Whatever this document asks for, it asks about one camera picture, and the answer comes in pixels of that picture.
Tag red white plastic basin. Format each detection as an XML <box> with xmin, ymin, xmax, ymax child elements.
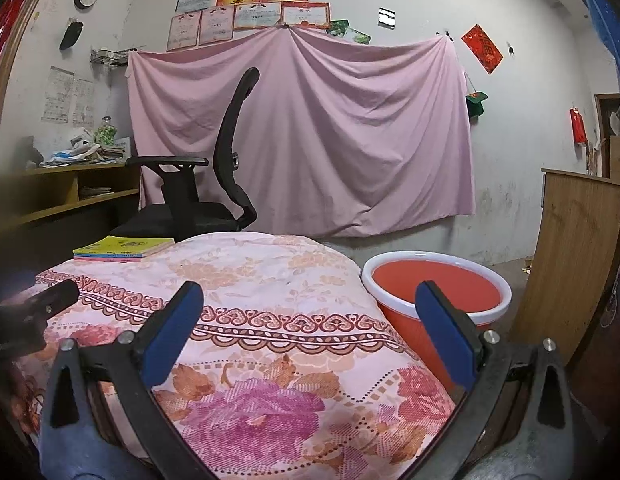
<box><xmin>362</xmin><ymin>250</ymin><xmax>512</xmax><ymax>391</ymax></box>

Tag stack of colourful books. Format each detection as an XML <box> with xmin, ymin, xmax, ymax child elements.
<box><xmin>73</xmin><ymin>235</ymin><xmax>175</xmax><ymax>261</ymax></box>

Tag wooden shelf desk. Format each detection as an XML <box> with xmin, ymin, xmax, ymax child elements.
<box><xmin>0</xmin><ymin>164</ymin><xmax>140</xmax><ymax>269</ymax></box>

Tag wooden cabinet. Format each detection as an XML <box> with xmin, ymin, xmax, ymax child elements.
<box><xmin>509</xmin><ymin>135</ymin><xmax>620</xmax><ymax>411</ymax></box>

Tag black office chair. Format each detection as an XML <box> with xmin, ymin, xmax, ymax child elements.
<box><xmin>109</xmin><ymin>66</ymin><xmax>261</xmax><ymax>244</ymax></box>

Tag floral pink tablecloth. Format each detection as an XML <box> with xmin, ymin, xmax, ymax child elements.
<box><xmin>10</xmin><ymin>232</ymin><xmax>455</xmax><ymax>479</ymax></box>

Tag pile of papers on shelf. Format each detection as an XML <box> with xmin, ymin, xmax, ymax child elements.
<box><xmin>40</xmin><ymin>140</ymin><xmax>126</xmax><ymax>167</ymax></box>

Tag green candy jar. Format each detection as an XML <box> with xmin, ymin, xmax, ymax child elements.
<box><xmin>94</xmin><ymin>116</ymin><xmax>118</xmax><ymax>146</ymax></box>

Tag pink hanging bed sheet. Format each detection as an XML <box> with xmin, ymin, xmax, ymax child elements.
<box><xmin>126</xmin><ymin>27</ymin><xmax>475</xmax><ymax>237</ymax></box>

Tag green red hanging ornament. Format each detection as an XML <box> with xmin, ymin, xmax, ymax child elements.
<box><xmin>465</xmin><ymin>91</ymin><xmax>488</xmax><ymax>120</ymax></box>

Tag wall calendar sheets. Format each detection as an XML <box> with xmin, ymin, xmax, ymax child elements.
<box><xmin>40</xmin><ymin>66</ymin><xmax>95</xmax><ymax>128</ymax></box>

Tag wooden window frame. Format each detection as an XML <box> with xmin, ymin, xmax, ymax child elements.
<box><xmin>0</xmin><ymin>0</ymin><xmax>66</xmax><ymax>129</ymax></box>

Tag red paper wall decoration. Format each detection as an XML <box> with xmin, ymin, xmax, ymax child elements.
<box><xmin>462</xmin><ymin>24</ymin><xmax>503</xmax><ymax>75</ymax></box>

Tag black brush on wall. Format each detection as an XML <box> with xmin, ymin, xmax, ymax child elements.
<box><xmin>59</xmin><ymin>21</ymin><xmax>84</xmax><ymax>51</ymax></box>

